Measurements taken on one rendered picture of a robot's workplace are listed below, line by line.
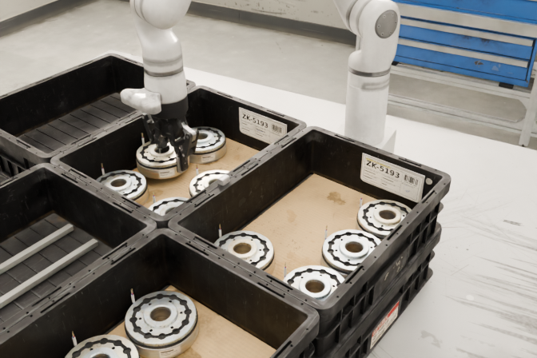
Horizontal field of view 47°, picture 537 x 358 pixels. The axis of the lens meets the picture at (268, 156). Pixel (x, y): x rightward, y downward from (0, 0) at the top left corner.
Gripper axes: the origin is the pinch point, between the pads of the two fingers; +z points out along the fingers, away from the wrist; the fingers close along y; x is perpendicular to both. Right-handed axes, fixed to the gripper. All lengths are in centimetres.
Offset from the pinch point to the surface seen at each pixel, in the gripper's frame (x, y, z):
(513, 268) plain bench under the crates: -32, -59, 18
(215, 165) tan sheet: -8.4, -3.0, 4.4
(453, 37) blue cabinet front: -191, 24, 38
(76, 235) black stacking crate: 23.1, 0.8, 4.7
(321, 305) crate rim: 18, -48, -5
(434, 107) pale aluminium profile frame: -188, 27, 73
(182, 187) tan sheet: 1.2, -3.4, 4.4
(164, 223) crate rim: 18.9, -18.6, -4.9
